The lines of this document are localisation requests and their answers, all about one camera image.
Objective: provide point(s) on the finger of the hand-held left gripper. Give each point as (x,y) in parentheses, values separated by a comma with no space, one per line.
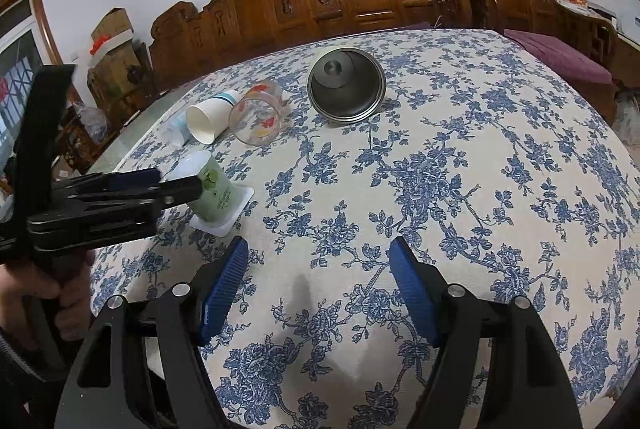
(132,181)
(182,190)

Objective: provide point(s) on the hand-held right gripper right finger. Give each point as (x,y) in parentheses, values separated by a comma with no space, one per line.
(412,289)

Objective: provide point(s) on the cardboard boxes pile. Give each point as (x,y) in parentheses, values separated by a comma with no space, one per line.
(120,79)

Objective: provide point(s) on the floral print glass cup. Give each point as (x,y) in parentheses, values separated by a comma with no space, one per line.
(255,119)

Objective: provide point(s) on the white paper cup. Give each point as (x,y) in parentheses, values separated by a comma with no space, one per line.
(202,121)

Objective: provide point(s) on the green cup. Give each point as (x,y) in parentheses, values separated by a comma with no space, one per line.
(215,194)

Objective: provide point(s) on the purple seat cushion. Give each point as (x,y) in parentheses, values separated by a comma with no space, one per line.
(565,56)

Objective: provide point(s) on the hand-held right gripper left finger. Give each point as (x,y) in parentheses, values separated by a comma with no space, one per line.
(225,289)

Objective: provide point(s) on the blue floral tablecloth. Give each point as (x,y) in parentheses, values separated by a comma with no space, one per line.
(450,184)

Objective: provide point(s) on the clear plastic cup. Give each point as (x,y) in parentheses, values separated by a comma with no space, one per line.
(177,131)

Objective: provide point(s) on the dark metal bowl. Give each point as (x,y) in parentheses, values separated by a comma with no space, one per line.
(345,101)

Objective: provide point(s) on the person's left hand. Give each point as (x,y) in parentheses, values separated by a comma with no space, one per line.
(75,309)

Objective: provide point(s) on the cardboard box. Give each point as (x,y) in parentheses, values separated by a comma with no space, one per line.
(112,31)

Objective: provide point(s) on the white square coaster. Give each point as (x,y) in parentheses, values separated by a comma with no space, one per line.
(241,201)

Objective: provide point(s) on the wood-framed window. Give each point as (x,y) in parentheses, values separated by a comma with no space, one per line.
(22,44)

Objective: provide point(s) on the clear plastic bag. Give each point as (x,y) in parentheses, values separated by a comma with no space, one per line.
(92,124)

